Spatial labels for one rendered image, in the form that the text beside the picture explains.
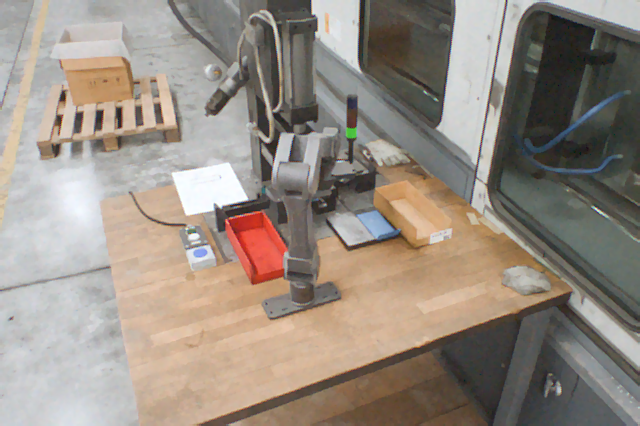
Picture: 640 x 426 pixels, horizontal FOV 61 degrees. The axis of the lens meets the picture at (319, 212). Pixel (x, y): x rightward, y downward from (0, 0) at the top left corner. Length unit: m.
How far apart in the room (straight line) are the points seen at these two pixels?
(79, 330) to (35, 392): 0.36
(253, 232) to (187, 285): 0.28
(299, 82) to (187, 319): 0.69
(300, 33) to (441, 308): 0.80
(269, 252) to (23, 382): 1.46
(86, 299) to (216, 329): 1.69
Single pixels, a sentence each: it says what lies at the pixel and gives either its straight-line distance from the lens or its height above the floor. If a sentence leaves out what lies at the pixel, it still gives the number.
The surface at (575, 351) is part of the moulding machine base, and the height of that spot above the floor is 0.70.
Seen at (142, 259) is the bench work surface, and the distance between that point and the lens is 1.64.
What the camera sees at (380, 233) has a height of 0.92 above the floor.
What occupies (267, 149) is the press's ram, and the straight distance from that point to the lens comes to 1.62.
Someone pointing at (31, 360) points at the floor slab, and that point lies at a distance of 2.80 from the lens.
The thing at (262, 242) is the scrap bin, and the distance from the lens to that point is 1.62.
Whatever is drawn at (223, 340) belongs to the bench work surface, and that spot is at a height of 0.90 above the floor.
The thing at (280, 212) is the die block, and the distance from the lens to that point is 1.68.
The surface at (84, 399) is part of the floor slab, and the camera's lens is 2.55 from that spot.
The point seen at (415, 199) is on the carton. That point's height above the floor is 0.93.
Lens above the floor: 1.87
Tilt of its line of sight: 34 degrees down
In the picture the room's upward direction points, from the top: straight up
